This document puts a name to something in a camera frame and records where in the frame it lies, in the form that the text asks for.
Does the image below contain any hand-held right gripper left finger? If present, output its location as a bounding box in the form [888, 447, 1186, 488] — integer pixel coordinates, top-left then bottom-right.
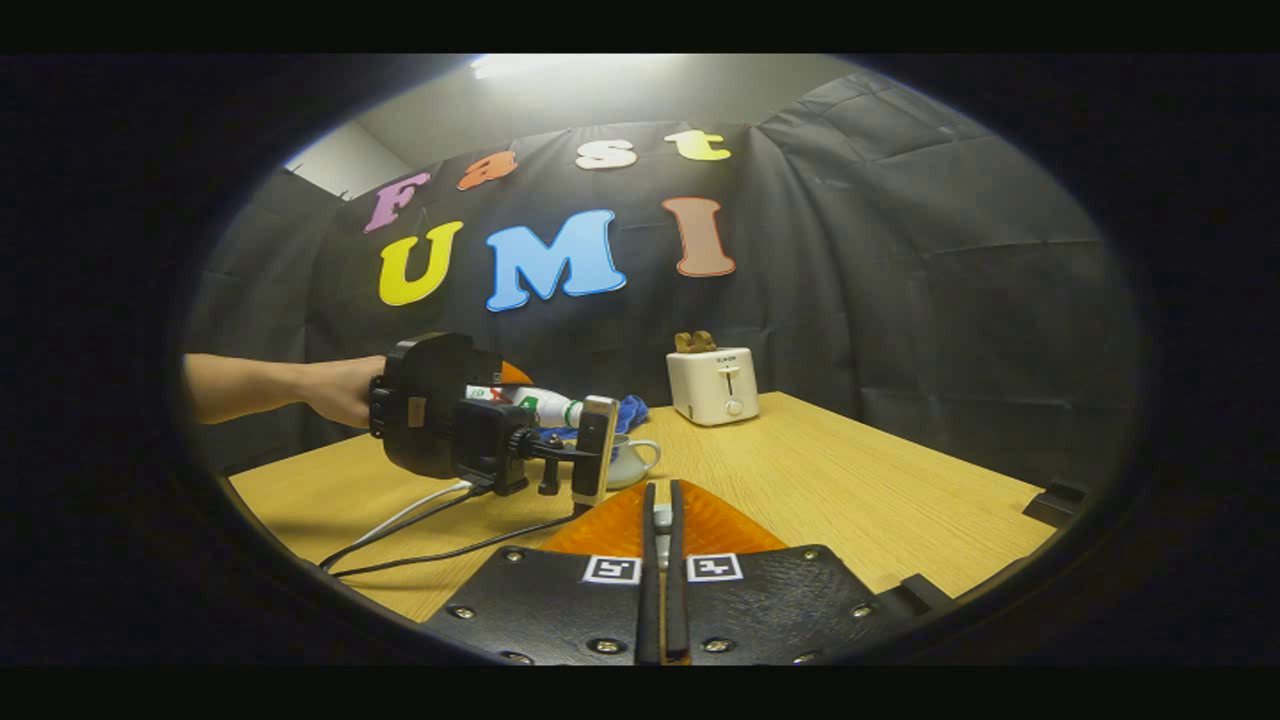
[420, 481, 661, 666]

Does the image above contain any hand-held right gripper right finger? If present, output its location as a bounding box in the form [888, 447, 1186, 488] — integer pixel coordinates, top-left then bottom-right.
[665, 479, 906, 666]

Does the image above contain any white green-label water bottle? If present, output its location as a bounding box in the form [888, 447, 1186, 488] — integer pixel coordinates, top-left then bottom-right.
[465, 385, 584, 429]

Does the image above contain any white blue-patterned teacup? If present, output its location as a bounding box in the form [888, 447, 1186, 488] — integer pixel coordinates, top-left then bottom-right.
[605, 432, 662, 491]

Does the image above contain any blue towel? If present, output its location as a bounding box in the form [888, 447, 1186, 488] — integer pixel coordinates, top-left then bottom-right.
[540, 393, 649, 441]

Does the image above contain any white toaster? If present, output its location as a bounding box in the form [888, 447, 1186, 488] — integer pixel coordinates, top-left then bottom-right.
[667, 347, 760, 427]

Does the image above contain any black backdrop cloth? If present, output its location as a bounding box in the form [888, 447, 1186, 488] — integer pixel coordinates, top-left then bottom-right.
[185, 70, 1141, 491]

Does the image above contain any white cable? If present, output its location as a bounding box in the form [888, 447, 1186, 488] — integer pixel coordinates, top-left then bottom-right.
[345, 480, 473, 549]

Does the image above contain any black cable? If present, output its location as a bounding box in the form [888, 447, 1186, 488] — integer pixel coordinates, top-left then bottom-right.
[320, 483, 591, 579]

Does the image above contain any black table edge bracket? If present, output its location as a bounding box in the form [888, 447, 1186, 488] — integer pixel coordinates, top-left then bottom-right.
[900, 573, 953, 617]
[1022, 480, 1089, 529]

